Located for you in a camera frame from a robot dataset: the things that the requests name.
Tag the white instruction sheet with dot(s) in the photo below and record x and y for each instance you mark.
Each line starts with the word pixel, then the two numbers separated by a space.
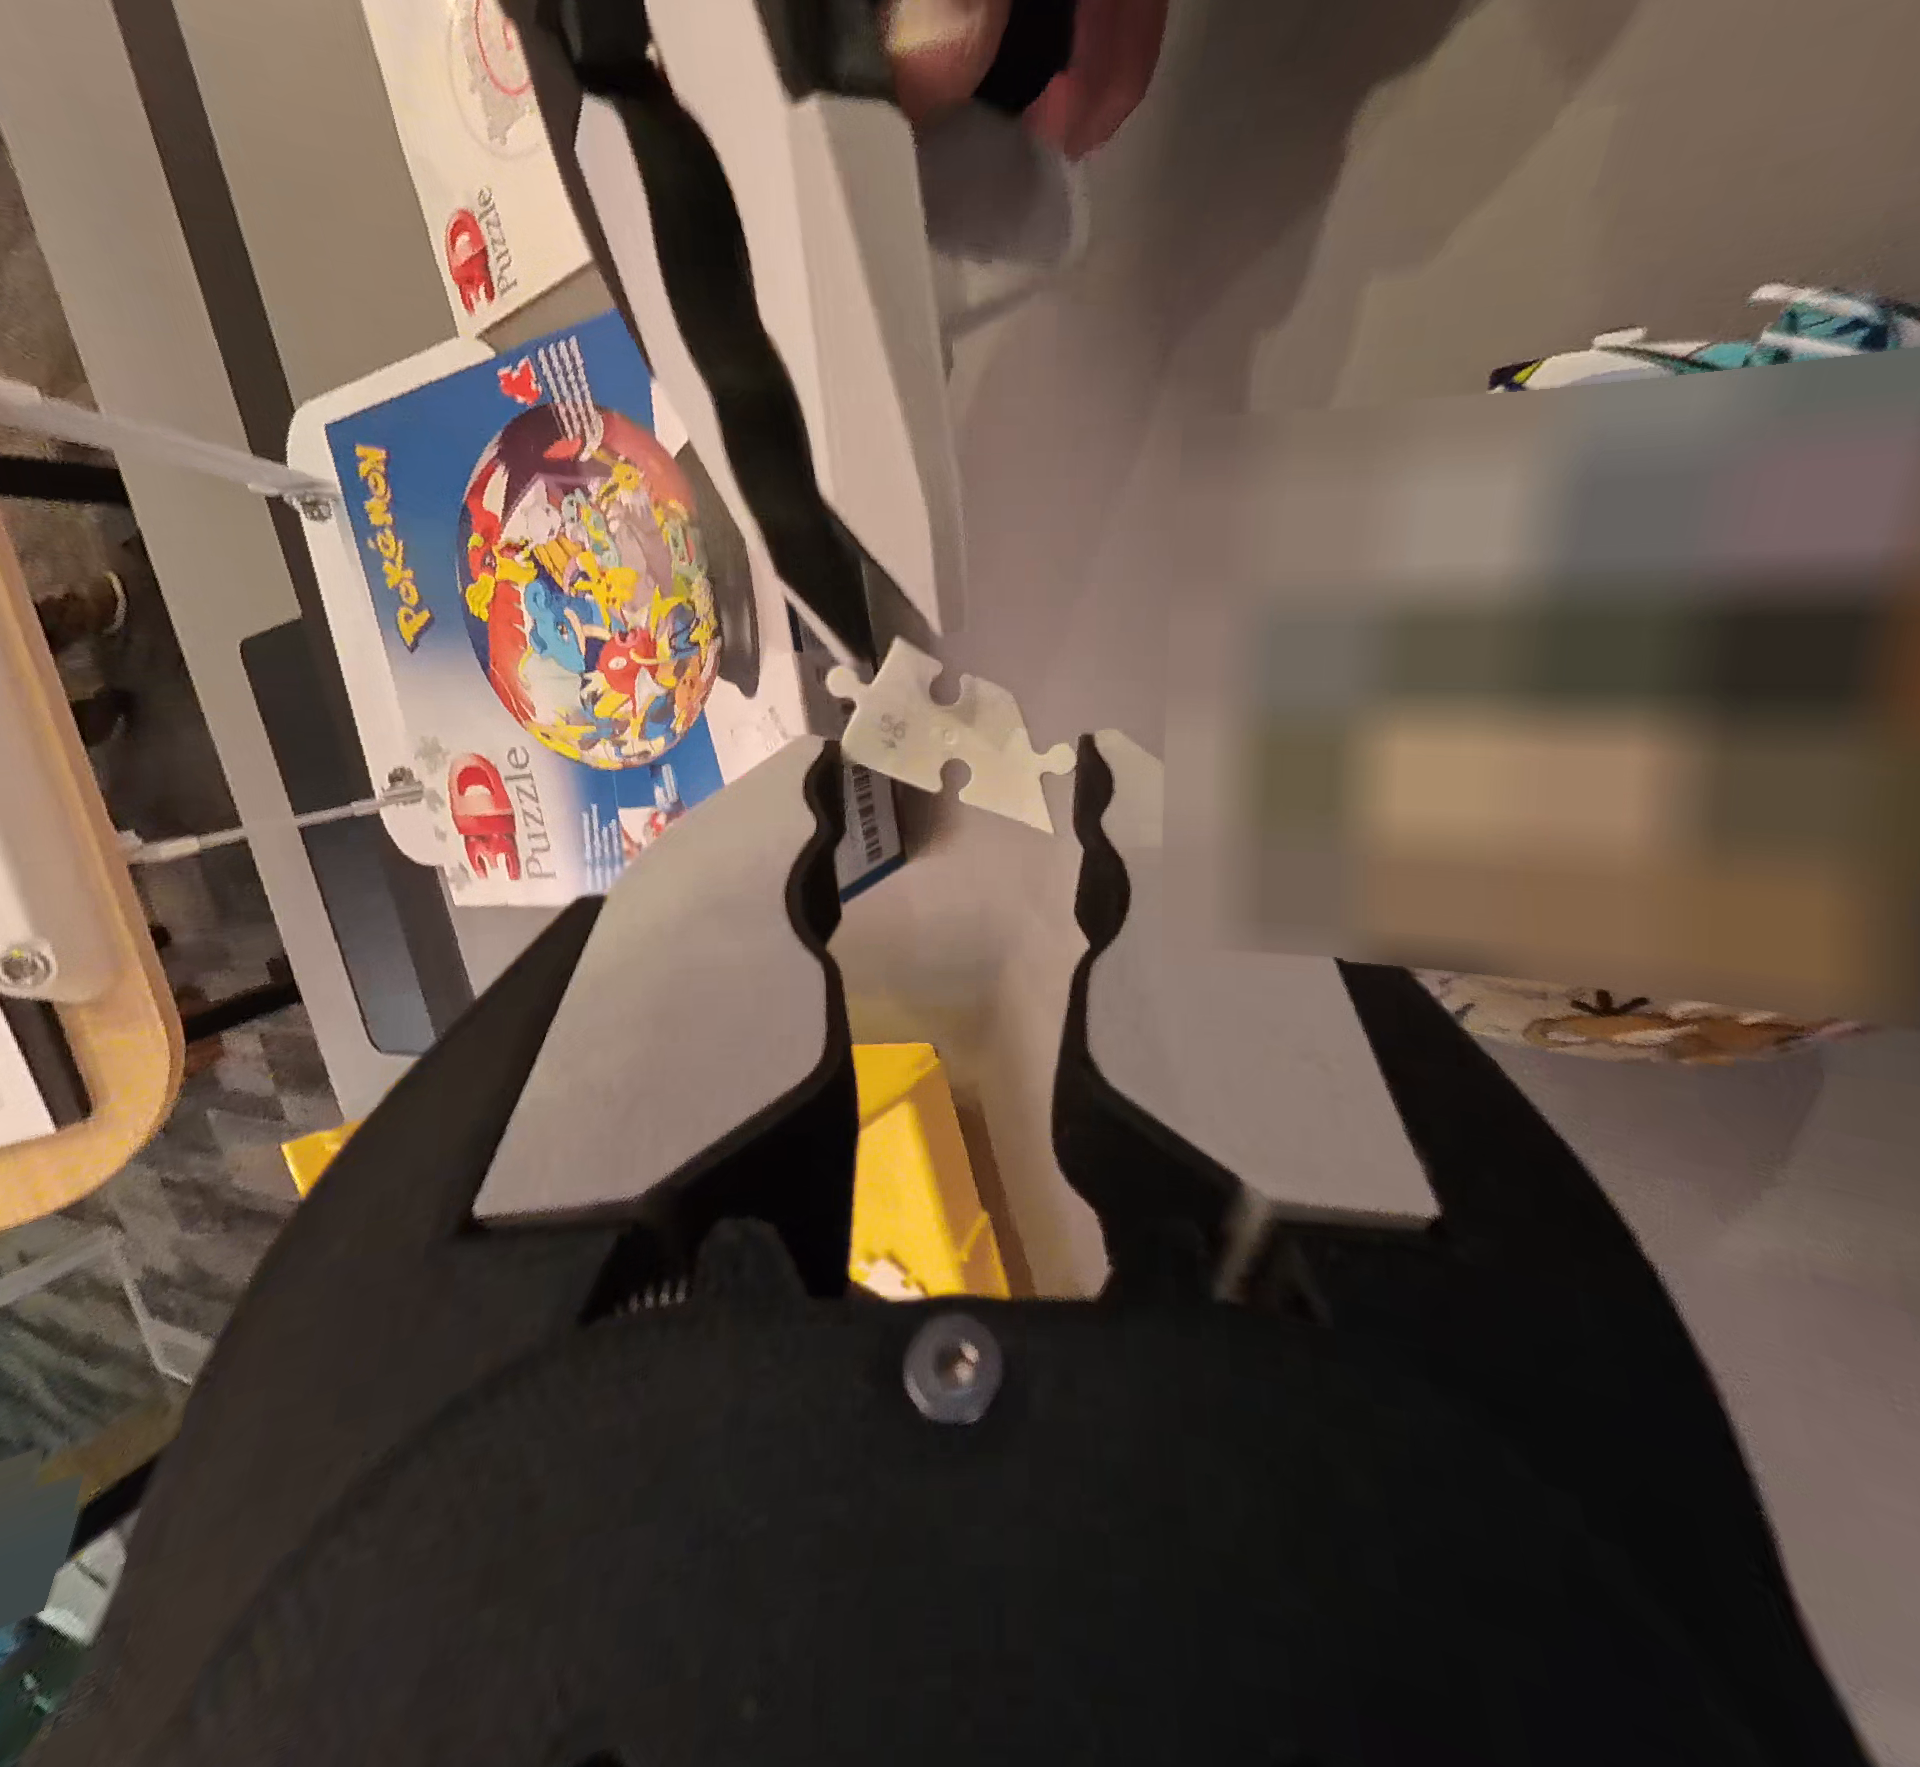
pixel 435 74

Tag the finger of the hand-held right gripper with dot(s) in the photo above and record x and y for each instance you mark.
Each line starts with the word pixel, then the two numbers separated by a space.
pixel 855 296
pixel 623 207

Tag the yellow plastic bin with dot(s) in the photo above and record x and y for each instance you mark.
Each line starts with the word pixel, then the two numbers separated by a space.
pixel 915 1168

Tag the colourful puzzle ball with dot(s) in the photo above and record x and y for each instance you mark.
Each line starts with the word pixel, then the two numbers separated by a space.
pixel 1650 1025

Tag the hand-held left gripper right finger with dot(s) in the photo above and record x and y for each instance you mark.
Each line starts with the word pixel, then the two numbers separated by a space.
pixel 1246 1092

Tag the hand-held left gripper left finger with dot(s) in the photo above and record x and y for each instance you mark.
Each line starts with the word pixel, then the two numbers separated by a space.
pixel 674 1049

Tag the white jigsaw piece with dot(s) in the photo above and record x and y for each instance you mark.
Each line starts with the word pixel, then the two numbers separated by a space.
pixel 937 732

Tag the light wooden curved frame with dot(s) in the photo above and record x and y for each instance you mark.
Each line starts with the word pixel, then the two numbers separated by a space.
pixel 136 1049

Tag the clear acrylic stand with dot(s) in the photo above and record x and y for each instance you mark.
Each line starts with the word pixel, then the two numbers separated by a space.
pixel 151 450
pixel 271 820

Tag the blue puzzle box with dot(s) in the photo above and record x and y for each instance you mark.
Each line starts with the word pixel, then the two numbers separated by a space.
pixel 527 567

